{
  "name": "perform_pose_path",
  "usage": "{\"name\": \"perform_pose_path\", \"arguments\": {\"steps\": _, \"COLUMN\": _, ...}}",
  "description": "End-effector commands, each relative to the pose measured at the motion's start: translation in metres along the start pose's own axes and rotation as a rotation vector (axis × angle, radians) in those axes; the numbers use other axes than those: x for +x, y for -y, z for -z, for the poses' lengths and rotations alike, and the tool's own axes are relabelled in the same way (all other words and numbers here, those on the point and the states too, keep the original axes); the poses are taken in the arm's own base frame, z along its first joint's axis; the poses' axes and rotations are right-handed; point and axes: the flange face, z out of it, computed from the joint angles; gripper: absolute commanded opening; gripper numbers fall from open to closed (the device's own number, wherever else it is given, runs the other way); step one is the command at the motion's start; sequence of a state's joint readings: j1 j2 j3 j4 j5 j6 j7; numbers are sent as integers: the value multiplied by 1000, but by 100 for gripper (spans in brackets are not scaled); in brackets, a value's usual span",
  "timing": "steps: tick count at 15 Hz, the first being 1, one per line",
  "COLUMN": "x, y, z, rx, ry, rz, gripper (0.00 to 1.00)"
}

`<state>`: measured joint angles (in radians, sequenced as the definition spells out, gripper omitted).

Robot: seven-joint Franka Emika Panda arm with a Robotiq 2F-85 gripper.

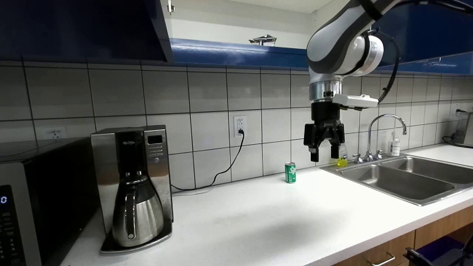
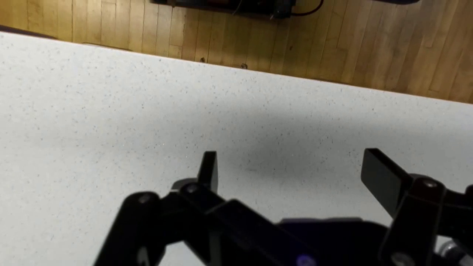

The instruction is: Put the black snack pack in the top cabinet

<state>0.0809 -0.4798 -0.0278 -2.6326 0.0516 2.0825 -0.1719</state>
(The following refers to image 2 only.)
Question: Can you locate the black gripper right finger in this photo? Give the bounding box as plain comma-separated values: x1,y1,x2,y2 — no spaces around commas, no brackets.
361,147,473,266

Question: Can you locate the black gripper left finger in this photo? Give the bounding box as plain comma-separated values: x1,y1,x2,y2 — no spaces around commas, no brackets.
93,150,316,266

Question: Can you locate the black floor equipment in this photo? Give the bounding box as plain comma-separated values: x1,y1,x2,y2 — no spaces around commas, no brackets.
149,0,297,23

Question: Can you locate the black floor cable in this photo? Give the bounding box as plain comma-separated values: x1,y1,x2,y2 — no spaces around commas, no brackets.
288,0,327,18

